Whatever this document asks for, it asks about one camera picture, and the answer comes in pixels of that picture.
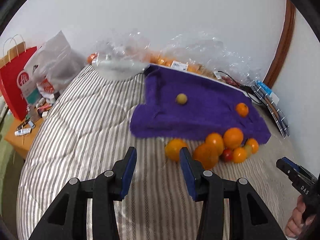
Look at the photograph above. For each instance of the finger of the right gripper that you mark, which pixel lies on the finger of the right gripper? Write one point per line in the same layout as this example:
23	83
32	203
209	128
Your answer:
287	167

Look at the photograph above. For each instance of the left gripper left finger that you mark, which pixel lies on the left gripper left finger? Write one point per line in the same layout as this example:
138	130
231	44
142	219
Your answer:
109	187

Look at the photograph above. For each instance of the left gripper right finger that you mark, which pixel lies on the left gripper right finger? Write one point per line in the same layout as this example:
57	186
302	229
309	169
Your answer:
208	188

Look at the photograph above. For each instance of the large orange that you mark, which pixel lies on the large orange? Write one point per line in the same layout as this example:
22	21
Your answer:
207	155
233	138
173	147

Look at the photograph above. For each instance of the small orange with stem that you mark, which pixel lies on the small orange with stem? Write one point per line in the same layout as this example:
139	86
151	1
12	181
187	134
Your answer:
242	109

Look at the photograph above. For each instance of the small green citrus fruit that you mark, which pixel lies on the small green citrus fruit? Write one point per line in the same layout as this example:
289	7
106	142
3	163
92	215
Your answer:
181	99

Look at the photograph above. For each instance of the person's right hand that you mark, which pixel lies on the person's right hand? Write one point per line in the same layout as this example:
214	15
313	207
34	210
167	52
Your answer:
295	224

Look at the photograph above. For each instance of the small red tomato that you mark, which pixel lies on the small red tomato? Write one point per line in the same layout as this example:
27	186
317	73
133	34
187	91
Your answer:
227	155

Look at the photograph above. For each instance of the small orange front right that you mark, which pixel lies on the small orange front right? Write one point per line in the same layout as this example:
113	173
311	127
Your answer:
239	155

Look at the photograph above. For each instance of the small orange far right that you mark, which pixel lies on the small orange far right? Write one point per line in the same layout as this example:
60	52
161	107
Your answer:
254	145

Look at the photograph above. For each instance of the orange behind centre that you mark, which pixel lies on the orange behind centre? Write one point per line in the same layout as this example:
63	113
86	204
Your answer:
216	140

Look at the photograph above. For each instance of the small green fruit in pile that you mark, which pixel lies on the small green fruit in pile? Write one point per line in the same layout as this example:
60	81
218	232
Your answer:
248	149

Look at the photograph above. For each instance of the checked folded cloth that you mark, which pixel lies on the checked folded cloth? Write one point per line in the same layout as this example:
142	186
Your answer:
277	114

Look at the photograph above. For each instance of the striped quilt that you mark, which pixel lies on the striped quilt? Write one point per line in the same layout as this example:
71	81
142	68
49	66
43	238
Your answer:
85	133

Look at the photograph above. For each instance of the blue white tissue pack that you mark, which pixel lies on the blue white tissue pack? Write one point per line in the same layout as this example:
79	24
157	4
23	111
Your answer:
269	91

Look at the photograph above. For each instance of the purple towel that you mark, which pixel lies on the purple towel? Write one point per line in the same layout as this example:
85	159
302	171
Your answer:
210	108

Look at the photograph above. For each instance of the wooden side table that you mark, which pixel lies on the wooden side table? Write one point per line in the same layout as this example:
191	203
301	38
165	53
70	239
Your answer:
22	144

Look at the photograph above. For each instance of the clear plastic bag left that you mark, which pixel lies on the clear plastic bag left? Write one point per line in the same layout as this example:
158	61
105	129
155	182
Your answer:
121	56

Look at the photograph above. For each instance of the clear plastic bag of oranges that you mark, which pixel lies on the clear plastic bag of oranges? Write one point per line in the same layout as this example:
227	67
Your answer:
207	55

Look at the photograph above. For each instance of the grey plastic shopping bag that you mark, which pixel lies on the grey plastic shopping bag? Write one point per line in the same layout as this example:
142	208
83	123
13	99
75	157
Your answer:
50	69

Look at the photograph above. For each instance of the red paper bag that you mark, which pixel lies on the red paper bag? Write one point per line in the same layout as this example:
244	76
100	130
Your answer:
13	62

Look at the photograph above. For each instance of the brown wooden door frame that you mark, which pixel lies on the brown wooden door frame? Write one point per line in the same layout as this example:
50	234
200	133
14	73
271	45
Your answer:
283	45

